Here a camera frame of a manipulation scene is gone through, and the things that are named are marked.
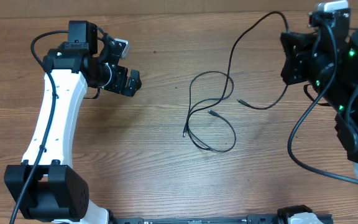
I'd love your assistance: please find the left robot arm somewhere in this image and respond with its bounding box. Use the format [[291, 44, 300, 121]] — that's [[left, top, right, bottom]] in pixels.
[[4, 21, 142, 223]]

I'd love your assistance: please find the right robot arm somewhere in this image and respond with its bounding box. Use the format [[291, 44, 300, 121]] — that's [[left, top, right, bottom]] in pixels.
[[280, 28, 358, 185]]

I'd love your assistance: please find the black right camera cable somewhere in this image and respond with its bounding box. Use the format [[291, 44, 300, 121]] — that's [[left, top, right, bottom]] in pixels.
[[287, 15, 358, 191]]

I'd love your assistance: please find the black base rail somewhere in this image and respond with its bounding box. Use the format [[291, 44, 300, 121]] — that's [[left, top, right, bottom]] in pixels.
[[109, 205, 334, 224]]

